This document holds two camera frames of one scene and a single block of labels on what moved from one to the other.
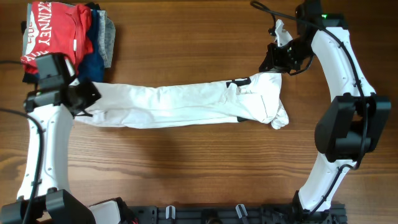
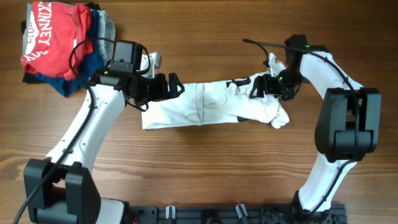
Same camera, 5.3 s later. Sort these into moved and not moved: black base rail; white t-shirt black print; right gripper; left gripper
Moved: left gripper; right gripper
Not moved: black base rail; white t-shirt black print
